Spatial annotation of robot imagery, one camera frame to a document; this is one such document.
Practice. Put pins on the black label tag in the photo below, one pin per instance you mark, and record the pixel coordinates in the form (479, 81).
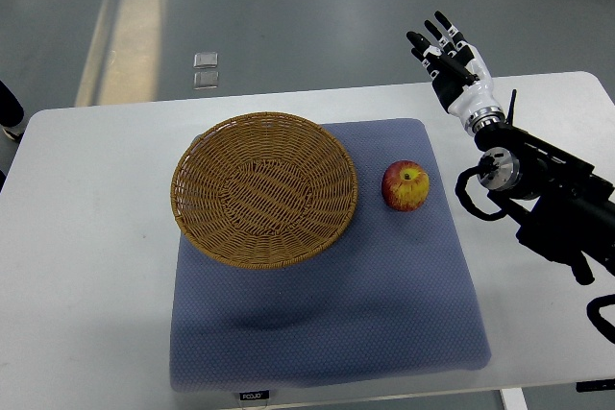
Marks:
(254, 395)

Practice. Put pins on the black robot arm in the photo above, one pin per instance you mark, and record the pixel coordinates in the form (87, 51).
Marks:
(562, 208)

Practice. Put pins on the red yellow apple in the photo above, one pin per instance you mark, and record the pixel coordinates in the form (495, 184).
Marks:
(405, 185)

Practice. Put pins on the upper metal floor plate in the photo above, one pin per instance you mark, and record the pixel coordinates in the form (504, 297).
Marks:
(205, 60)

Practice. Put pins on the brown wicker basket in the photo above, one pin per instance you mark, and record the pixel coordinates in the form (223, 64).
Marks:
(264, 190)

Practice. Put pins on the lower metal floor plate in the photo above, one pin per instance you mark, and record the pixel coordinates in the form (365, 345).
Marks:
(206, 79)

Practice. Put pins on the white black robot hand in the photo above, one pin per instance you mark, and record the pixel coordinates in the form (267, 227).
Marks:
(459, 76)

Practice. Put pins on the blue quilted cushion mat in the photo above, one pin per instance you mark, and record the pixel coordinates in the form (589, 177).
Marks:
(392, 296)

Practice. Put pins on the dark shoe at edge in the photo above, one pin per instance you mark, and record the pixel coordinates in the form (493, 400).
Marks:
(13, 118)

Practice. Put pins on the black table bracket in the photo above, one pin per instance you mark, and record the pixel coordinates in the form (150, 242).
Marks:
(595, 386)

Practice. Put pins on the metal floor plate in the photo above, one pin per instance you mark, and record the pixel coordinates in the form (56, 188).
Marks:
(205, 60)
(206, 79)

